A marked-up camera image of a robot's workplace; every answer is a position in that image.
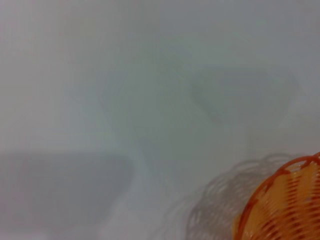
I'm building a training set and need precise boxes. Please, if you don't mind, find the orange woven plastic basket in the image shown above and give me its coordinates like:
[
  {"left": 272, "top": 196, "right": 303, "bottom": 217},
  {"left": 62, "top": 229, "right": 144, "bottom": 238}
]
[{"left": 231, "top": 151, "right": 320, "bottom": 240}]

